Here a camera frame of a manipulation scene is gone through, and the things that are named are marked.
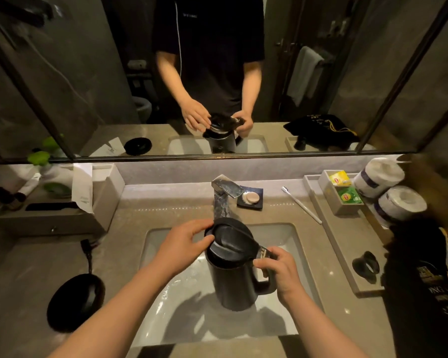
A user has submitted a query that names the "person's right hand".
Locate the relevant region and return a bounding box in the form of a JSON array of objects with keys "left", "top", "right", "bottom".
[{"left": 253, "top": 246, "right": 305, "bottom": 308}]

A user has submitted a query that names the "person's left hand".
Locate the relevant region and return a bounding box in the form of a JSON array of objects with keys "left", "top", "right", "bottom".
[{"left": 153, "top": 219, "right": 216, "bottom": 282}]

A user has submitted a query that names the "black electric kettle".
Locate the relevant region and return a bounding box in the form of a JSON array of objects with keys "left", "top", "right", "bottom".
[{"left": 204, "top": 217, "right": 279, "bottom": 312}]

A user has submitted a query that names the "person's left forearm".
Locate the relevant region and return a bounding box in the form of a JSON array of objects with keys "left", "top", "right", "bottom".
[{"left": 48, "top": 263, "right": 174, "bottom": 358}]

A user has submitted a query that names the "person's right forearm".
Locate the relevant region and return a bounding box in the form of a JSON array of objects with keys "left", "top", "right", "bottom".
[{"left": 279, "top": 290, "right": 368, "bottom": 358}]

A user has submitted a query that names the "chrome sink faucet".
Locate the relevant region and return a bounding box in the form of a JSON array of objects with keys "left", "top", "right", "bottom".
[{"left": 211, "top": 174, "right": 245, "bottom": 221}]

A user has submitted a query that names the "dark square soap dish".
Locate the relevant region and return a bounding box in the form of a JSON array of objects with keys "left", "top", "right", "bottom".
[{"left": 236, "top": 186, "right": 264, "bottom": 210}]

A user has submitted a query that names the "white sink basin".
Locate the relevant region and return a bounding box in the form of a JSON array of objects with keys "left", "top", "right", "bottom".
[{"left": 130, "top": 223, "right": 324, "bottom": 348}]

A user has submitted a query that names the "white toothbrush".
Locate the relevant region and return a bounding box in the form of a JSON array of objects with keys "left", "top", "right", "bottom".
[{"left": 281, "top": 186, "right": 323, "bottom": 225}]

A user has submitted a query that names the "long grey stone tray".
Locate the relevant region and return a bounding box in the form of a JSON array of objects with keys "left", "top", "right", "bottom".
[{"left": 303, "top": 174, "right": 393, "bottom": 296}]

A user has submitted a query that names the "grey tea bag holder box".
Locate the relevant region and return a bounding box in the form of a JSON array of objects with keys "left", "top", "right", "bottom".
[{"left": 318, "top": 169, "right": 365, "bottom": 216}]

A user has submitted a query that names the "grey amenity tray box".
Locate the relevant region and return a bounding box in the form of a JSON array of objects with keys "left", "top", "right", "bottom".
[{"left": 0, "top": 163, "right": 126, "bottom": 236}]

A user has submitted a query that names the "green tea bag packet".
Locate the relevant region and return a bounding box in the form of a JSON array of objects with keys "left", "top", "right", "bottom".
[{"left": 337, "top": 186, "right": 363, "bottom": 205}]

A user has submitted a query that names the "yellow tea bag packet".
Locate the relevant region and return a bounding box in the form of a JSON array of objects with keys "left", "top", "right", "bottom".
[{"left": 329, "top": 170, "right": 352, "bottom": 187}]

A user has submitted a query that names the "white paper card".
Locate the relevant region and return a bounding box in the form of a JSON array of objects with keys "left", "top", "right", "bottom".
[{"left": 71, "top": 163, "right": 94, "bottom": 214}]

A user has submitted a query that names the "black round kettle base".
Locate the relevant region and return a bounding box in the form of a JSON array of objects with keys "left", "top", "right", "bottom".
[{"left": 46, "top": 273, "right": 106, "bottom": 334}]

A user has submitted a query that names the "wrapped white toilet paper roll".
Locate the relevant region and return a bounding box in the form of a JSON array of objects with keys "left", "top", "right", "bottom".
[
  {"left": 352, "top": 157, "right": 405, "bottom": 199},
  {"left": 369, "top": 185, "right": 428, "bottom": 228}
]

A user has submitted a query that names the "black comb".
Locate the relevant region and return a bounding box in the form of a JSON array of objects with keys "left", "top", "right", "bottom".
[{"left": 25, "top": 201, "right": 80, "bottom": 212}]

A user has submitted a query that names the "green capped white bottle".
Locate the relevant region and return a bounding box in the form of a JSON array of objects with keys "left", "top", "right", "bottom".
[{"left": 27, "top": 150, "right": 73, "bottom": 199}]

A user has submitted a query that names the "white tube with dark cap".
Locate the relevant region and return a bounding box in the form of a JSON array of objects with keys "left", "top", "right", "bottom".
[{"left": 14, "top": 173, "right": 42, "bottom": 202}]

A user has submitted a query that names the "small dark bottle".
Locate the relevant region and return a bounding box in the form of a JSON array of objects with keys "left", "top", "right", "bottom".
[{"left": 0, "top": 186, "right": 23, "bottom": 211}]

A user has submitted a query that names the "black ring-shaped holder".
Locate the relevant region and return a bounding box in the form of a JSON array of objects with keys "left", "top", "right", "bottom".
[{"left": 352, "top": 251, "right": 381, "bottom": 285}]

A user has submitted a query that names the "black power cord with plug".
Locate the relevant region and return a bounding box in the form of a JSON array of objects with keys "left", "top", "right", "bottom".
[{"left": 80, "top": 238, "right": 99, "bottom": 275}]

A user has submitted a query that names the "black drawstring bag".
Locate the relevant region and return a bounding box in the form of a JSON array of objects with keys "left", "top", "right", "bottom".
[{"left": 383, "top": 219, "right": 448, "bottom": 358}]

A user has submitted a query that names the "large wall mirror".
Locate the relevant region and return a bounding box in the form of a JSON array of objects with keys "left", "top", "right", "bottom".
[{"left": 0, "top": 0, "right": 448, "bottom": 164}]

